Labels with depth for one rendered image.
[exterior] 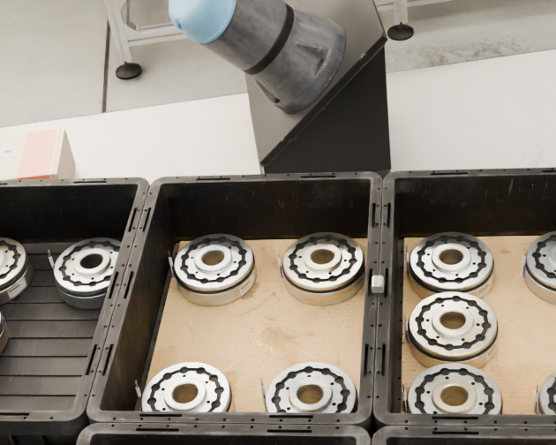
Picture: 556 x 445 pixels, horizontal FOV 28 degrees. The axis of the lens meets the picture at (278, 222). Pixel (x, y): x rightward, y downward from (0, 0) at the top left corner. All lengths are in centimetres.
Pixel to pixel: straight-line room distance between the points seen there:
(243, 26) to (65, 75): 195
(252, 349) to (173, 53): 220
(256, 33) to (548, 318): 56
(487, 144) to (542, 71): 22
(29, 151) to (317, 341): 68
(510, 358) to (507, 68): 79
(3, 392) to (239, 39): 57
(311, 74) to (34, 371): 57
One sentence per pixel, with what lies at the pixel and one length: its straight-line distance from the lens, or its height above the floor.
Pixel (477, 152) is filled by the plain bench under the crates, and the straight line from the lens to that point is 180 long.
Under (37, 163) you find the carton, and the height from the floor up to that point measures 77.
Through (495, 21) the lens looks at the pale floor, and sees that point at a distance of 345.
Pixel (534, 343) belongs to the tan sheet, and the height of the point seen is 83.
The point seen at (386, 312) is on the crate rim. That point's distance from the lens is 122.
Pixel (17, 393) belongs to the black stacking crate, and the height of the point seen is 83.
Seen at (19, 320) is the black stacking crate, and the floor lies 83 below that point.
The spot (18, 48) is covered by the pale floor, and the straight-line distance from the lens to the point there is 367.
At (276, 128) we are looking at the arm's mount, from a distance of 166.
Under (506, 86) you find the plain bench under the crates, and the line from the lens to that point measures 195.
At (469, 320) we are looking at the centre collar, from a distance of 130.
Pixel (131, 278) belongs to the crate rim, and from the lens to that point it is 133.
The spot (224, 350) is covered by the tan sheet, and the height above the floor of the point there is 83.
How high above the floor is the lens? 182
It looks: 41 degrees down
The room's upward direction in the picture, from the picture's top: 8 degrees counter-clockwise
